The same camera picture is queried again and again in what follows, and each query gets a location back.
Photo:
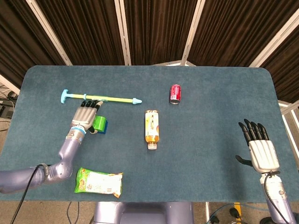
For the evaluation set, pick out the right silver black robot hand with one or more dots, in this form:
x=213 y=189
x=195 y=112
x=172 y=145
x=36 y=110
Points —
x=264 y=154

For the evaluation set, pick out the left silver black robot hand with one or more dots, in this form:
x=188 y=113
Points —
x=84 y=116

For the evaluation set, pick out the green toy block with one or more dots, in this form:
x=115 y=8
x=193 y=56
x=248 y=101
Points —
x=100 y=123

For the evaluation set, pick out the left purple robot arm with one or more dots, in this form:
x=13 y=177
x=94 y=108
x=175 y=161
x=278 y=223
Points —
x=67 y=154

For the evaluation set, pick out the blue toy block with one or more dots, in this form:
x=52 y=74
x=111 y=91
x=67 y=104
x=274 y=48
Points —
x=105 y=130

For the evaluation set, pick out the blue yellow toy syringe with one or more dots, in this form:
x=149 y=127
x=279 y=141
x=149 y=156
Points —
x=116 y=99

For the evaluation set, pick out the white metal screen foot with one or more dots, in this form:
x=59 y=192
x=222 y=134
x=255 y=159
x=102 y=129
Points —
x=288 y=109
x=174 y=63

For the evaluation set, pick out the black power plug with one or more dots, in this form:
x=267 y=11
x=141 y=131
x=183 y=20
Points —
x=234 y=212
x=213 y=219

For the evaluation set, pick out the black rounded equipment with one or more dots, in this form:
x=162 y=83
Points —
x=266 y=220

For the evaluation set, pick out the green white snack bag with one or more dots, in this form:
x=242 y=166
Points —
x=100 y=183

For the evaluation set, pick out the orange drink bottle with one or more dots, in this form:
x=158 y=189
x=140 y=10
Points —
x=152 y=129

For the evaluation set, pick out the black electronics box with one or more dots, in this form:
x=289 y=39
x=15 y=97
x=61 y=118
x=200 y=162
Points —
x=4 y=112

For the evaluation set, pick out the teal felt table mat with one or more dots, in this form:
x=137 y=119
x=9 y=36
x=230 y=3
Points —
x=187 y=175

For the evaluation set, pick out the white metal table leg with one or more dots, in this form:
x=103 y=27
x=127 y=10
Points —
x=207 y=212

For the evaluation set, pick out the dark pleated screen panel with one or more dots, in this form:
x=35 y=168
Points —
x=233 y=32
x=86 y=32
x=158 y=30
x=285 y=74
x=21 y=42

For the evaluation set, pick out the red cola can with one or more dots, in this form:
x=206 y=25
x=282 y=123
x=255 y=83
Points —
x=175 y=93

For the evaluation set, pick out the purple robot torso base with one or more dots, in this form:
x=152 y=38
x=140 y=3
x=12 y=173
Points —
x=144 y=212

